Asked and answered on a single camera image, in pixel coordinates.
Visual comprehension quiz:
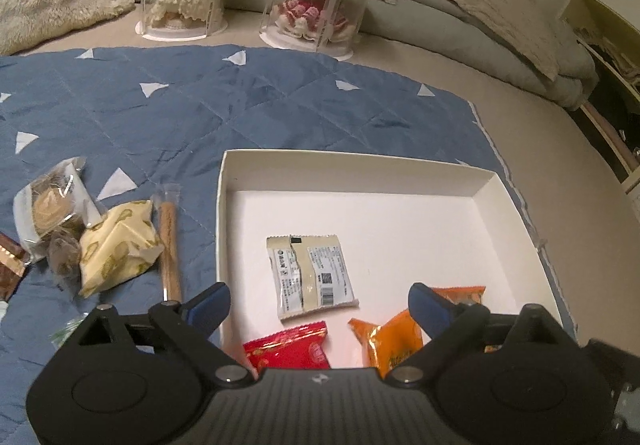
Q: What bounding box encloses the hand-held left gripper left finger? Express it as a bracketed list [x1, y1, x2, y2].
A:
[74, 282, 254, 389]

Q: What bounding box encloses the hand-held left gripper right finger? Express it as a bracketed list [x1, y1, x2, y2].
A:
[384, 282, 576, 386]

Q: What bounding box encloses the brown stick snack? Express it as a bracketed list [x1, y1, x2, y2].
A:
[149, 182, 184, 304]

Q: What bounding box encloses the red packet with cookies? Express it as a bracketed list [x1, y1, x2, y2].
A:
[242, 321, 332, 372]

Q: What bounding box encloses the white cardboard box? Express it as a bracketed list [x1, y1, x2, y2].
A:
[216, 149, 569, 377]

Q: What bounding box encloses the white black-print snack packet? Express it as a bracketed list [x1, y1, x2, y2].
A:
[266, 234, 361, 324]

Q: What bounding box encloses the yellow white snack packet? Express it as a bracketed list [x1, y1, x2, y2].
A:
[78, 199, 165, 299]

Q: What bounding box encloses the clear packet with brown cookie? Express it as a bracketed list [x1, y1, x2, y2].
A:
[12, 156, 102, 267]

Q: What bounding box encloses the brown foil snack packet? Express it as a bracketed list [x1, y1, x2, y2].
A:
[0, 232, 29, 302]

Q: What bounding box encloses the small clear wrapper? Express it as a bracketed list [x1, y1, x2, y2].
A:
[49, 317, 87, 347]

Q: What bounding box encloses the blue mat with white triangles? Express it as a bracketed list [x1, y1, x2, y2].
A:
[0, 45, 577, 445]

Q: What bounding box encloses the folded grey duvet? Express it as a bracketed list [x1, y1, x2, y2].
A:
[122, 0, 599, 112]

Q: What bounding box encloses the wooden shelf with clutter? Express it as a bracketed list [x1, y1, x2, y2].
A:
[557, 0, 640, 217]

